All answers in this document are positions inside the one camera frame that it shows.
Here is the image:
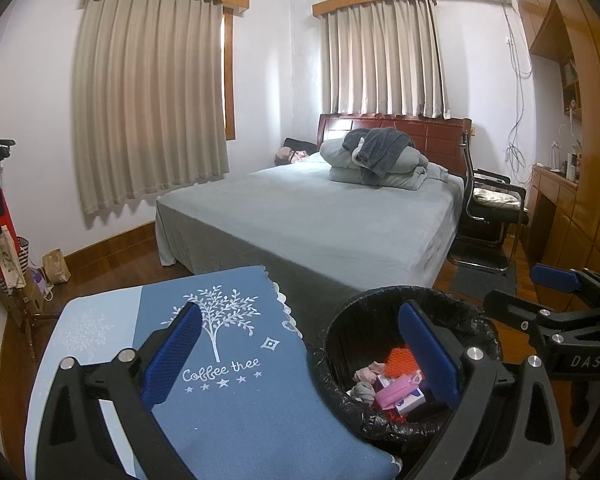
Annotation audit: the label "pink cloth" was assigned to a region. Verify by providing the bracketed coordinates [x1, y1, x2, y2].
[355, 360, 387, 384]

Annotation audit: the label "pink pouch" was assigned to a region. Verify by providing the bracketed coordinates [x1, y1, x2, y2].
[375, 372, 423, 409]

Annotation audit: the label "dark grey garment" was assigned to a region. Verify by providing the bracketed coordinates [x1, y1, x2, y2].
[342, 127, 416, 186]

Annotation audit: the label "wooden window frame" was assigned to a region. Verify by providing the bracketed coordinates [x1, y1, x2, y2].
[222, 7, 238, 142]

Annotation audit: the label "black pillow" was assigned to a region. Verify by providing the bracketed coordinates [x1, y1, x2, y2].
[282, 137, 318, 153]

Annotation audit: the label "beige tote bag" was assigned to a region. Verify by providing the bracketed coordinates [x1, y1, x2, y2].
[0, 225, 26, 288]

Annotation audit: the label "cardboard box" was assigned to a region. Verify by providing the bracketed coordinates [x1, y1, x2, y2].
[0, 272, 48, 328]

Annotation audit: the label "blue tree-print tablecloth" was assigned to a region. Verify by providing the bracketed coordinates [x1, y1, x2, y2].
[24, 264, 403, 480]

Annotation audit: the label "grey sock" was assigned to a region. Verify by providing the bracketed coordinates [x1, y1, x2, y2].
[347, 381, 379, 404]

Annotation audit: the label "pink bundle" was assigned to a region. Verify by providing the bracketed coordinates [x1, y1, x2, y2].
[274, 146, 311, 167]

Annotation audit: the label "bin with black liner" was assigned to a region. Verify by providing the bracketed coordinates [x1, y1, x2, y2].
[307, 285, 503, 466]

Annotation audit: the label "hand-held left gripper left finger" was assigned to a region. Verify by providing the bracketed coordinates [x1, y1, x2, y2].
[34, 301, 203, 480]

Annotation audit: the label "wide beige curtain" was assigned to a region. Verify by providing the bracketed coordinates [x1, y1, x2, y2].
[72, 0, 231, 217]

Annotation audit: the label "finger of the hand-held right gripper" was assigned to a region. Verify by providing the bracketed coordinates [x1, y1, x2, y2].
[530, 262, 600, 311]
[482, 290, 600, 342]

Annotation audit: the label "grey pillows and blanket pile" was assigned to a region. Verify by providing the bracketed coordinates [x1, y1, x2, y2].
[319, 135, 451, 192]

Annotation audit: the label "patterned chair cushion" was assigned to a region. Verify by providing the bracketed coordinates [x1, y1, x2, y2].
[472, 187, 523, 211]

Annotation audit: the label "bed with grey sheet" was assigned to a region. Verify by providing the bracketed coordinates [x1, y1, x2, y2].
[155, 152, 466, 321]

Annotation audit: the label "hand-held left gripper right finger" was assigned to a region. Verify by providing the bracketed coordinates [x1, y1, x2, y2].
[397, 300, 566, 480]

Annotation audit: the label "wooden headboard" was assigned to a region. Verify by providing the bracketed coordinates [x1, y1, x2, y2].
[317, 114, 473, 181]

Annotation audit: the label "striped bag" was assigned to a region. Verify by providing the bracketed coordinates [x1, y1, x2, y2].
[17, 236, 33, 281]

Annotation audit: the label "brown paper bag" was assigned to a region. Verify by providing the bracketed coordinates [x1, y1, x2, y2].
[42, 248, 72, 283]

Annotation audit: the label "black office chair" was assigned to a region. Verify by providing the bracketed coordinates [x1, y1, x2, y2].
[447, 130, 531, 273]

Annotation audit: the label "white hanging cables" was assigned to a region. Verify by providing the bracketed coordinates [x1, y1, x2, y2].
[502, 2, 533, 183]

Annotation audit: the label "orange foam net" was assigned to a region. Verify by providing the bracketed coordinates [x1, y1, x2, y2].
[385, 347, 416, 381]

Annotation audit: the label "red bag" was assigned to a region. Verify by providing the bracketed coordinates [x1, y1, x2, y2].
[0, 200, 23, 281]

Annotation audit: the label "white and blue box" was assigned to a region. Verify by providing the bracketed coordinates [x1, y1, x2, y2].
[395, 390, 428, 417]

